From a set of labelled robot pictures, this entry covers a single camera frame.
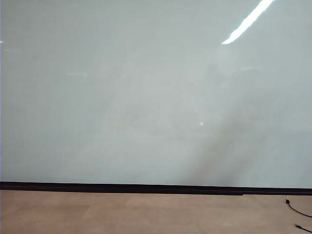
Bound black cable with plug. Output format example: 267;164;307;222
285;195;312;218

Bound glass whiteboard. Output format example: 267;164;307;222
0;0;312;189

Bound black whiteboard bottom rail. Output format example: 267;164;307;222
0;181;312;196

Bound black cable end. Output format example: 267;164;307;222
295;223;312;233

